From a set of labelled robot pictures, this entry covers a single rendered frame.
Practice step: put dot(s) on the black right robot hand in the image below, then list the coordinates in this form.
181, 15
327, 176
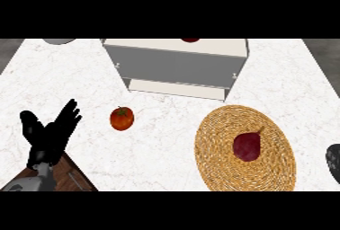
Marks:
334, 161

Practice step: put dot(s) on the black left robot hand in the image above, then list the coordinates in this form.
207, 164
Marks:
55, 136

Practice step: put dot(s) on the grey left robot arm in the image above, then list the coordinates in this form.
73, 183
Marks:
36, 179

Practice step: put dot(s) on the dark red can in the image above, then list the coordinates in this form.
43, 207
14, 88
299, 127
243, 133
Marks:
247, 146

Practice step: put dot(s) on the round woven wicker placemat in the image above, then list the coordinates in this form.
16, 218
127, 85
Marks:
220, 140

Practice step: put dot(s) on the white and grey tiered shelf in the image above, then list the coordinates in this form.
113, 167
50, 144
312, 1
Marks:
176, 66

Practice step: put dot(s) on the brown wooden cabinet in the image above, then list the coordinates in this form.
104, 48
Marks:
73, 176

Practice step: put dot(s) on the red tomato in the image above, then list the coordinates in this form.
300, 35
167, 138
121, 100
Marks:
121, 118

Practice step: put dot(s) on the grey round object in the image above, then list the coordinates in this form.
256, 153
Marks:
58, 41

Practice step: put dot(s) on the dark red round object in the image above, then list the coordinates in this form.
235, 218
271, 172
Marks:
189, 39

